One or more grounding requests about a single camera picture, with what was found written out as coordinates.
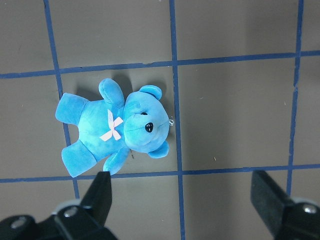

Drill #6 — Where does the blue teddy bear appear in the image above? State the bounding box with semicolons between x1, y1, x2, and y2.
55;78;171;178

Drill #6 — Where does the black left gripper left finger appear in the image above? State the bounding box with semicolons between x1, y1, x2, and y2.
54;171;112;240

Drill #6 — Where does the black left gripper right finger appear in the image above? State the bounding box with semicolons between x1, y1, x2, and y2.
250;170;320;240

